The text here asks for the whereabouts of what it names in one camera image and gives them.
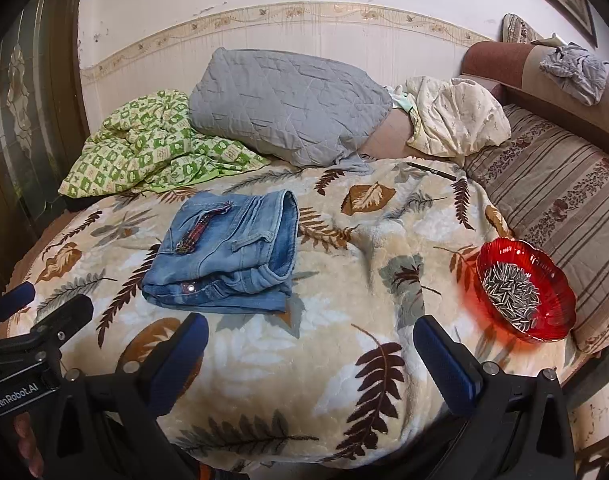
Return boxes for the green checked quilt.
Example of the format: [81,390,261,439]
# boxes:
[58,89,271,198]

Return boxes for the crumpled grey cloth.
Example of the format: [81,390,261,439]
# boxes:
[539,44,609,106]

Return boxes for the leaf-printed plush blanket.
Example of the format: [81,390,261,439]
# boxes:
[7,157,580,468]

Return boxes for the brown bolster cushion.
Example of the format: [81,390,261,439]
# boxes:
[457,41,609,153]

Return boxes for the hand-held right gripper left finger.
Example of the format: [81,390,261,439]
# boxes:
[44,312,210,480]

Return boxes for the person's left hand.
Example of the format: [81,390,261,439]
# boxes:
[12,412,44,478]

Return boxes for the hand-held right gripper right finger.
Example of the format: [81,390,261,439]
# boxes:
[413,314,578,480]

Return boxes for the red glass bowl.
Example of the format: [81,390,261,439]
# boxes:
[477,239,577,343]

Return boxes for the blue denim pants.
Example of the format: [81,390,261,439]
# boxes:
[141,189,300,315]

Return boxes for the dark pen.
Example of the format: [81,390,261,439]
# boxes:
[406,161,458,181]

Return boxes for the cream crumpled cloth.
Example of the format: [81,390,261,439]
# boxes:
[405,75,512,158]

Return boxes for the striped floral sofa cushion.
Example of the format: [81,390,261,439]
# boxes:
[465,104,609,356]

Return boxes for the pale teal cloth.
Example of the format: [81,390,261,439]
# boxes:
[391,86,416,111]

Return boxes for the pile of sunflower seeds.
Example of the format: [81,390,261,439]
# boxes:
[482,261,541,333]

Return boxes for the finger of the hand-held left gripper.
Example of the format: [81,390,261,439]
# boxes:
[0,281,36,323]
[4,294,95,361]

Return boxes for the grey quilted pillow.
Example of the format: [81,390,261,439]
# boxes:
[188,47,394,176]

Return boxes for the dark wooden glass-panel door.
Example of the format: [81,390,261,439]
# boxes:
[0,0,90,301]

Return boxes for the small striped pillow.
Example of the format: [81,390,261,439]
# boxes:
[501,13,543,43]

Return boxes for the dark framed wall picture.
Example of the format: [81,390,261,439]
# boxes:
[499,0,598,48]

